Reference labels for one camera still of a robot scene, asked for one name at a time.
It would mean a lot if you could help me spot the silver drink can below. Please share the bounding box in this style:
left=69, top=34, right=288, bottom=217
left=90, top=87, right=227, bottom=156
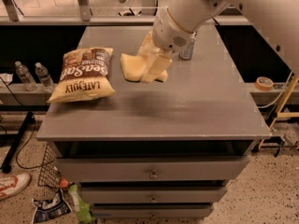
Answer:
left=178, top=32, right=197, bottom=60

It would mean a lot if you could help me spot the grey drawer cabinet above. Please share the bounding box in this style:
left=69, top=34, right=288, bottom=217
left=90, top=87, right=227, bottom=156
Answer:
left=37, top=24, right=270, bottom=218

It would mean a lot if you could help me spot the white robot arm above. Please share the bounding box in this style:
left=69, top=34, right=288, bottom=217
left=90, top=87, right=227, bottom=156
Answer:
left=142, top=0, right=299, bottom=76

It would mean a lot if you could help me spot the clear water bottle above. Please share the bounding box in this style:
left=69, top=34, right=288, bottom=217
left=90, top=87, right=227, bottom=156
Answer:
left=15, top=61, right=37, bottom=91
left=36, top=63, right=54, bottom=93

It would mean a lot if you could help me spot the brown chip bag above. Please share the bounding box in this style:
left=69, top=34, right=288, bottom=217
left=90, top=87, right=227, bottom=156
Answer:
left=48, top=47, right=115, bottom=104

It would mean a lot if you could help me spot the roll of brown tape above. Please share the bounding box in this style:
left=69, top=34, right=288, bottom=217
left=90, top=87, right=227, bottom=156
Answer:
left=254, top=77, right=274, bottom=91

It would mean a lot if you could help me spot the clear water bottle right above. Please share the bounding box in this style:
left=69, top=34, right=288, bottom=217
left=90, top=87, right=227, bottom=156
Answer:
left=36, top=63, right=54, bottom=93

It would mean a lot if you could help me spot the clear water bottle left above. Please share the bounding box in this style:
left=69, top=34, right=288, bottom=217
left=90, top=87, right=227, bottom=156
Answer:
left=15, top=61, right=37, bottom=91

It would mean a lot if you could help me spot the dark crumpled snack bag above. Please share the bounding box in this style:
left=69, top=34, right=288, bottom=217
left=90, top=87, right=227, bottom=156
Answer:
left=32, top=190, right=72, bottom=224

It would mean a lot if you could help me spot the yellow sponge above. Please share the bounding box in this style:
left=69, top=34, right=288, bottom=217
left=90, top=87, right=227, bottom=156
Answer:
left=120, top=52, right=169, bottom=83

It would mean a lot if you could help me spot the black wire basket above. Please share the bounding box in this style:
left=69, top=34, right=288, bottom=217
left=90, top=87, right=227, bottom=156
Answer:
left=37, top=146, right=61, bottom=189

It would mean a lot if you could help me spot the green plastic bag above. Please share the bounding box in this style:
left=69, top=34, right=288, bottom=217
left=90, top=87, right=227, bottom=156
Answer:
left=68, top=185, right=97, bottom=224

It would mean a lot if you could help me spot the white orange sneaker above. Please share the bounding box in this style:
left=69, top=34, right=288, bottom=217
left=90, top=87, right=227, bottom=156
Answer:
left=0, top=173, right=31, bottom=200

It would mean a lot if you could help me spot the black stand leg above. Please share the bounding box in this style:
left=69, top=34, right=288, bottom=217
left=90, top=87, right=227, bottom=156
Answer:
left=0, top=111, right=34, bottom=174

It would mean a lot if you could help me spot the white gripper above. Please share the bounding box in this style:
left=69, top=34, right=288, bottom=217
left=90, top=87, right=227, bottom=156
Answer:
left=137, top=7, right=196, bottom=83

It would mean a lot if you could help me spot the black cable on floor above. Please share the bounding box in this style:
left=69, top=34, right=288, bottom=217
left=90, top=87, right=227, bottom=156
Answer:
left=0, top=77, right=57, bottom=170

